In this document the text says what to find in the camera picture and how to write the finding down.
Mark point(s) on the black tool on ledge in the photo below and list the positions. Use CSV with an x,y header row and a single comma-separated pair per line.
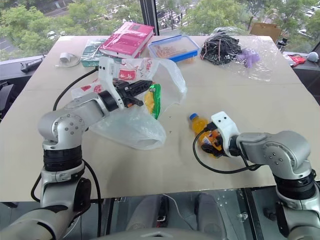
x,y
30,64

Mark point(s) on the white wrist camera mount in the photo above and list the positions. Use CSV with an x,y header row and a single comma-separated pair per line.
x,y
106,72
226,125

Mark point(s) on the pink hardcover book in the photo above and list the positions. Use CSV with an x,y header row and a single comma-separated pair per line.
x,y
125,40

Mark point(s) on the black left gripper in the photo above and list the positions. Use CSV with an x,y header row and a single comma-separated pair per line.
x,y
123,91

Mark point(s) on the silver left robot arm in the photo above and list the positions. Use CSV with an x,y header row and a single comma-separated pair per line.
x,y
62,125

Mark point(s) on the clear container blue lid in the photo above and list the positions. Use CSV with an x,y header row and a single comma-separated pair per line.
x,y
172,47

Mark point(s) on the grey round object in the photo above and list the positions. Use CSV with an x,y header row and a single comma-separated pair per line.
x,y
313,56

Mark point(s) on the orange soda bottle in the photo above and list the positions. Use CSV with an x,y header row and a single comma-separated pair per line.
x,y
198,125

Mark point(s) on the dark window frame post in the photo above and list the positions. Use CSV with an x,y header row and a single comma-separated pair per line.
x,y
148,16

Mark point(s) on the red packet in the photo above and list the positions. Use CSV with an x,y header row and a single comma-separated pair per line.
x,y
297,59

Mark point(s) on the green chip bag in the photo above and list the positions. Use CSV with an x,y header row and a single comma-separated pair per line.
x,y
156,100

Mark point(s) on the small black device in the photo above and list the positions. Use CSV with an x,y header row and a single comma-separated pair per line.
x,y
282,43

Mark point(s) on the brown cardboard box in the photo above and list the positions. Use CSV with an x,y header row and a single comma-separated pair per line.
x,y
265,31

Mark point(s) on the purple plush toy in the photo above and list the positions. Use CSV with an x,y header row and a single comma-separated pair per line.
x,y
248,56

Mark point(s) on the white tape roll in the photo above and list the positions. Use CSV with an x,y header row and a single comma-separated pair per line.
x,y
65,57

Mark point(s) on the teal book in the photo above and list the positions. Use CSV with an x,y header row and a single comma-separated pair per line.
x,y
90,53

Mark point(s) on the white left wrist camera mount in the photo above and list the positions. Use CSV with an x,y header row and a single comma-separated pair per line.
x,y
106,72

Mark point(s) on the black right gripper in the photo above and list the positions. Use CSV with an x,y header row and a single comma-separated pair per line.
x,y
219,150

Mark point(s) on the black cabinet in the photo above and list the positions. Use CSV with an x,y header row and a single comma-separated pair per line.
x,y
308,80

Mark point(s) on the clear plastic bag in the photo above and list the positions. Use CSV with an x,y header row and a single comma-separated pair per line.
x,y
262,70

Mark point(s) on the grey robot torso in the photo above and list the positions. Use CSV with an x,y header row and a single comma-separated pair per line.
x,y
155,233

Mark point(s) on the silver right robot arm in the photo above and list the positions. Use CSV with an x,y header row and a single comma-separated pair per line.
x,y
282,150

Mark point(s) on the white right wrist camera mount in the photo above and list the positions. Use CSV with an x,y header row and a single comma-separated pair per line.
x,y
226,125

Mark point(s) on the white red-printed plastic bag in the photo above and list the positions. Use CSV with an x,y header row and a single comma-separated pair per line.
x,y
135,130

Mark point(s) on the grey rounded robot leg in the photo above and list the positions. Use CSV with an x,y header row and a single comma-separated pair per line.
x,y
142,212
207,212

